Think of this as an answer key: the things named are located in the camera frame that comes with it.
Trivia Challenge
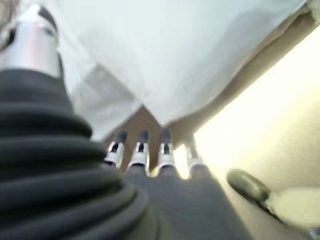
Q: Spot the white duvet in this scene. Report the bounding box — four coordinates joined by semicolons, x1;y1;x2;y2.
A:
56;0;309;129

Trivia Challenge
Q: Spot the white bed sheet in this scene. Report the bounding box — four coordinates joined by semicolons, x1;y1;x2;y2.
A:
71;63;144;144

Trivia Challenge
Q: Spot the silver left robot leg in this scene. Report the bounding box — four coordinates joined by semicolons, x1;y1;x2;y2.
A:
225;168;320;240

